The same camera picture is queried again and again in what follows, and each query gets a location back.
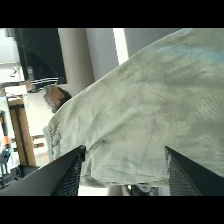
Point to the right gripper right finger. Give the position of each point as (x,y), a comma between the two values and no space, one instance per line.
(190,176)

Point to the grey ribbed sweater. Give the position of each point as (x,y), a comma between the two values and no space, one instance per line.
(150,113)

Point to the person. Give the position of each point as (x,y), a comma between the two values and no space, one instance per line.
(40,56)

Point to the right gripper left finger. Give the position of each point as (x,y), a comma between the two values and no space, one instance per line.
(53,176)

